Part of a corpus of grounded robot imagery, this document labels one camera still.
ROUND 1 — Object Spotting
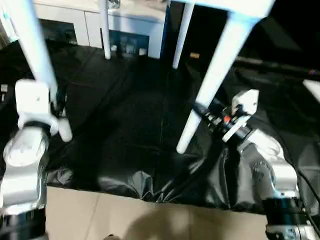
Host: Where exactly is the black work mat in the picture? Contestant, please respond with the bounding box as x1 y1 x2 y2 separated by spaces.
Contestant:
0 39 320 216

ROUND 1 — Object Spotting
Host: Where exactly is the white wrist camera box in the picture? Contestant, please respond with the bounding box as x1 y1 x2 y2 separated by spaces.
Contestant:
221 88 261 144
14 78 62 138

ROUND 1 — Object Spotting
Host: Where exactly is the white sideboard cabinet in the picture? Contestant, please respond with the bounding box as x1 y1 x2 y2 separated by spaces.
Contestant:
32 0 168 60

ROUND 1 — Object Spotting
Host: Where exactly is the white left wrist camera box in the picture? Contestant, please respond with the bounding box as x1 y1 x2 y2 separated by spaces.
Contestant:
14 78 62 138

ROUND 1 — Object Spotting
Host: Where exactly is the black flat monitor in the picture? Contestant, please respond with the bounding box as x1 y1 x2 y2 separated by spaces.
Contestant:
234 56 320 81

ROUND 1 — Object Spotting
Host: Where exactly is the white board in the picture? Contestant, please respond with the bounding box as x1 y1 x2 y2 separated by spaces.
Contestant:
301 79 320 104

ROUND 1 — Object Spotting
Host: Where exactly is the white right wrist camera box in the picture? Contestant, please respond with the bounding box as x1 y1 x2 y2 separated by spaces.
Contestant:
221 88 261 144

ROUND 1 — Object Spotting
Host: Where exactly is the white plastic table leg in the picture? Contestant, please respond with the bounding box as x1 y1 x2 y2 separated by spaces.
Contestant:
175 13 256 155
171 1 196 70
98 0 113 60
11 0 74 143

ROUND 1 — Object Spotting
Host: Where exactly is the black speaker cabinet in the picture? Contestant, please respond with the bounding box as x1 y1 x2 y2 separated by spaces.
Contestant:
159 0 237 66

